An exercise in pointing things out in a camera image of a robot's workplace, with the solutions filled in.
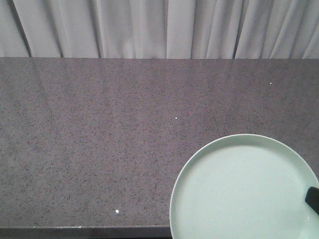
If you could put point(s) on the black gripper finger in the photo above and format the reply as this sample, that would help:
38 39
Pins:
312 198

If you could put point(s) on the light green round plate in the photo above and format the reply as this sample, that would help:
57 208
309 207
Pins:
244 186

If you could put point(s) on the white pleated curtain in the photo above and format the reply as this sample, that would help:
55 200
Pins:
162 29

